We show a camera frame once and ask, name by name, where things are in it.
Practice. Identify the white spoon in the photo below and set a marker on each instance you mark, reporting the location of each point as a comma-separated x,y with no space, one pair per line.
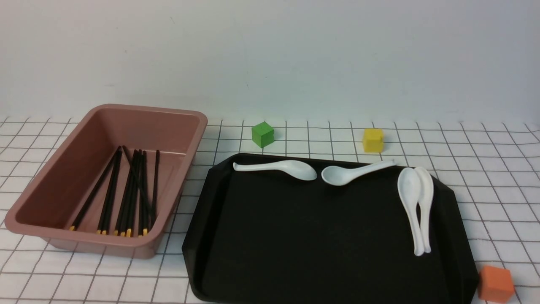
409,190
297,169
339,176
425,203

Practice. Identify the green cube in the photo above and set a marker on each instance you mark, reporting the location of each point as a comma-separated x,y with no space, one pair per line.
262,134

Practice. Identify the yellow cube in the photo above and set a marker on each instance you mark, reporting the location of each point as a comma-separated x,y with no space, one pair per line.
373,141

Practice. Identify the black plastic tray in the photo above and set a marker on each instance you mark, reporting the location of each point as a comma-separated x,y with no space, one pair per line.
265,237

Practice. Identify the white spoon right inner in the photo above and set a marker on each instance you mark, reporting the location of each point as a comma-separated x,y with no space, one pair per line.
409,190

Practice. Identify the black chopstick crossing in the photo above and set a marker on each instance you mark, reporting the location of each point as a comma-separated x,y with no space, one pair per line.
148,202

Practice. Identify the black chopstick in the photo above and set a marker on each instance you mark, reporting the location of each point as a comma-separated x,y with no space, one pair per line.
142,209
122,221
155,187
84,209
103,226
144,190
133,197

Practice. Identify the white spoon far left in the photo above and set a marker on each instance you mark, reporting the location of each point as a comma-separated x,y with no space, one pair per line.
297,169

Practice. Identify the pink plastic bin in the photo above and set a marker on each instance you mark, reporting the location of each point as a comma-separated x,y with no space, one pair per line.
52,200

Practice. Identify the white spoon right outer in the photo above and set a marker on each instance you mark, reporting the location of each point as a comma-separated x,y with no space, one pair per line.
425,203

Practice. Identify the orange cube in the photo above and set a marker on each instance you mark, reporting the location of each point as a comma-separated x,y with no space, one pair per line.
496,284

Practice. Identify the white spoon centre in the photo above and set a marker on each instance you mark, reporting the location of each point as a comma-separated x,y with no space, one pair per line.
339,176

